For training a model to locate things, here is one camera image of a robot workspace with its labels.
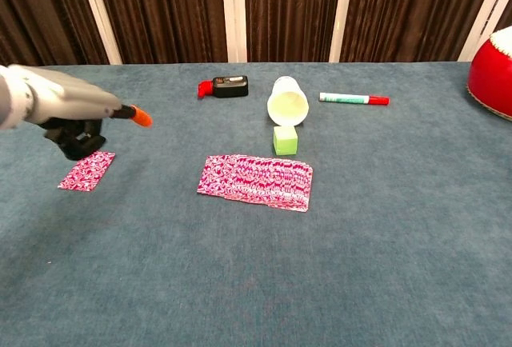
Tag silver left robot hand orange fingertip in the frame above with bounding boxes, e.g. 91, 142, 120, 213
6, 64, 154, 162

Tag pink white patterned playing card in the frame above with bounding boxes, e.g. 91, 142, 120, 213
58, 150, 116, 193

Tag spread of pink patterned cards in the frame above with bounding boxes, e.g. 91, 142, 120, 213
196, 154, 314, 213

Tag black bottle with red cap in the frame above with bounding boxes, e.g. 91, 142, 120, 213
197, 75, 250, 100

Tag blue table cloth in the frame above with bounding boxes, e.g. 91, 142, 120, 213
0, 61, 512, 347

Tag white paper cup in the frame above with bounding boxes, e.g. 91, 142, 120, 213
266, 76, 310, 127

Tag green cube block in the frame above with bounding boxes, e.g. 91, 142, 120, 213
273, 125, 299, 156

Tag white marker with red cap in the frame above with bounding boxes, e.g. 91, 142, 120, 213
318, 92, 390, 106

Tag red and white ball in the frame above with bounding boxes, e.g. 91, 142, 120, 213
466, 26, 512, 122

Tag white frame post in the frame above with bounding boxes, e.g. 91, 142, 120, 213
75, 0, 123, 66
328, 0, 356, 63
220, 0, 248, 63
458, 0, 512, 62

